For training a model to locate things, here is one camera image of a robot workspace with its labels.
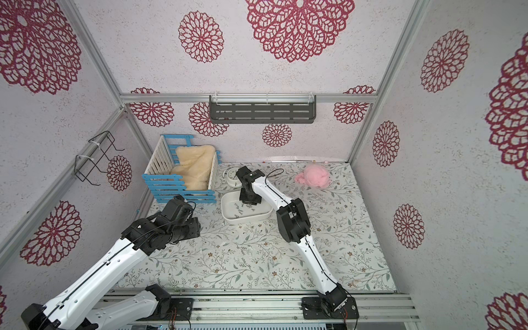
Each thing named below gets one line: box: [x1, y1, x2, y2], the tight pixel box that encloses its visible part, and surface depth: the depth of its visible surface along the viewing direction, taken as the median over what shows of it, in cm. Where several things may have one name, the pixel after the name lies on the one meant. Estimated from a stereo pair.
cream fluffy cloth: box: [170, 145, 216, 191], surface depth 112 cm
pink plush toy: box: [294, 162, 330, 189], surface depth 108 cm
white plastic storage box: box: [220, 190, 274, 225], surface depth 102 cm
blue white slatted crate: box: [141, 134, 221, 204], surface depth 105 cm
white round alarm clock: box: [222, 166, 243, 189], surface depth 112 cm
